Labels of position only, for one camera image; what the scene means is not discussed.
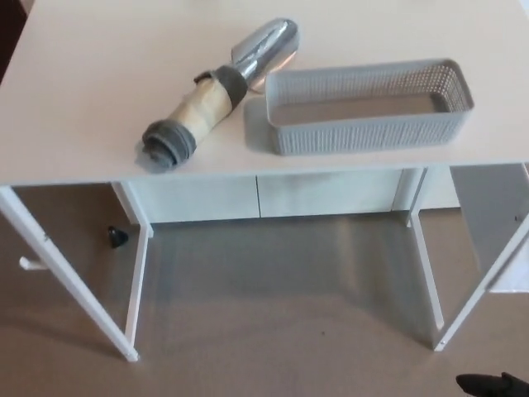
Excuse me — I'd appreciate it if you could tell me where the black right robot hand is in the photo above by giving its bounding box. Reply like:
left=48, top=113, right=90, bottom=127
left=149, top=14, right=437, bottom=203
left=455, top=371, right=529, bottom=397

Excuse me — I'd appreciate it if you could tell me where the metal shovel with handle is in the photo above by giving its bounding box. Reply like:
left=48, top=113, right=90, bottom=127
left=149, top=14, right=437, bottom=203
left=140, top=17, right=302, bottom=174

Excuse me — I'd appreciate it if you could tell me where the white hanging sheet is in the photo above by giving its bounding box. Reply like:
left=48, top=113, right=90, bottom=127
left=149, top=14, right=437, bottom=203
left=489, top=247, right=529, bottom=295

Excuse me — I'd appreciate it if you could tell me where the white cabinet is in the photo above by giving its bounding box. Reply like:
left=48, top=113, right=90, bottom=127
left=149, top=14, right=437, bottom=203
left=113, top=167, right=462, bottom=227

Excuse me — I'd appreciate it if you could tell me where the grey perforated plastic basket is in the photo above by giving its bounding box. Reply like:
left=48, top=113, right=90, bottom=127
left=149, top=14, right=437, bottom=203
left=264, top=58, right=475, bottom=156

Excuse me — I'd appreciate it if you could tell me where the white desk leg frame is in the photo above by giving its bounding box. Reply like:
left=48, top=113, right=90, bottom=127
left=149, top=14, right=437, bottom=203
left=407, top=165, right=529, bottom=352
left=0, top=181, right=155, bottom=364

